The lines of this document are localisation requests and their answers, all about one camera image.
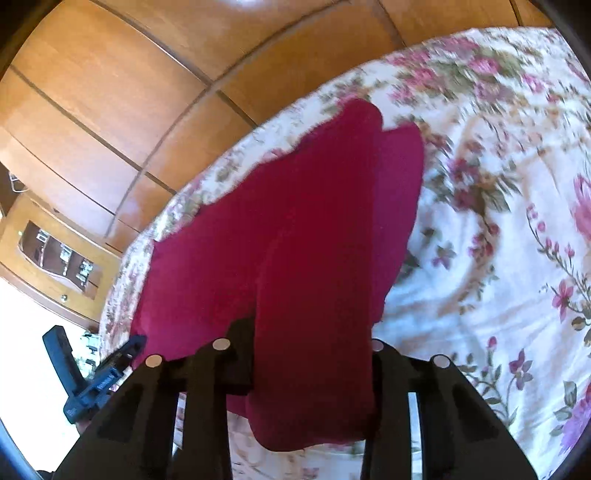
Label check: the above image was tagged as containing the floral bedsheet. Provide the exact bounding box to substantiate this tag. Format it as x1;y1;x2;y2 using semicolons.
99;25;591;480

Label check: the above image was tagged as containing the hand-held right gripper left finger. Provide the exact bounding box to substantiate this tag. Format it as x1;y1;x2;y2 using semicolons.
53;318;259;480

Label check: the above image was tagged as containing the wooden glass-door display cabinet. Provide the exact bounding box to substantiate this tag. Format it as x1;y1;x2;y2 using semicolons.
0;161;123;326

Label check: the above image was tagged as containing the red garment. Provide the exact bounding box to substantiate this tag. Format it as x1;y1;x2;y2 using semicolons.
130;98;426;453

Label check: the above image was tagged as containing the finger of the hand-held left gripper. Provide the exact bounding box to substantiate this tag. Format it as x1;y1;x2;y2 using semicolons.
42;325;87;396
98;335;148;376

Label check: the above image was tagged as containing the wooden wardrobe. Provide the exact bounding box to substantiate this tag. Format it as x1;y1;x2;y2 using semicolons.
0;0;555;259

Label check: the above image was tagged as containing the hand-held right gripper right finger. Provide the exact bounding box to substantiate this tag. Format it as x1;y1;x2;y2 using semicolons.
360;338;539;480

